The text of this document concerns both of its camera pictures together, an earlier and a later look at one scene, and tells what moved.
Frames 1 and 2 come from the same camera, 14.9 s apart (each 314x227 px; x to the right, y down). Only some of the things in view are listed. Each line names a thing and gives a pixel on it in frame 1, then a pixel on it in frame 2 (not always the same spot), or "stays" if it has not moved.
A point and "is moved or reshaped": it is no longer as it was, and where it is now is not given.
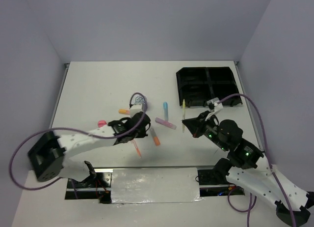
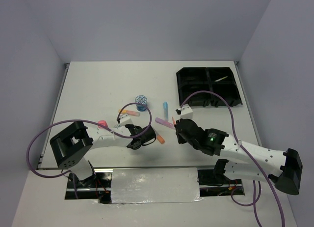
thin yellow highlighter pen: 183,113 is moved or reshaped
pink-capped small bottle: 101,123 stays
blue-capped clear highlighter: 166,109 stays
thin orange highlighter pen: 137,149 to 173,120
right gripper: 195,125 to 180,139
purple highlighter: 165,123 stays
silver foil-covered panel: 176,184 stays
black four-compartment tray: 196,85 stays
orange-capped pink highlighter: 124,111 stays
